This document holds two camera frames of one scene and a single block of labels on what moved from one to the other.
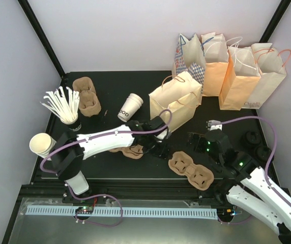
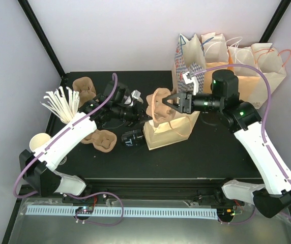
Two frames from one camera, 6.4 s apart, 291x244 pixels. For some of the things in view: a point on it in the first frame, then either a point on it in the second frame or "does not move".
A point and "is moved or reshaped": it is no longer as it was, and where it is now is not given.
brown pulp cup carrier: x=199 y=176 → x=159 y=112
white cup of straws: x=65 y=103 does not move
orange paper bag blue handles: x=215 y=50 does not move
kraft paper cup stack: x=41 y=144 does not move
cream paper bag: x=181 y=95 is moved or reshaped
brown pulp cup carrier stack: x=89 y=103 does not move
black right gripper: x=191 y=141 → x=185 y=105
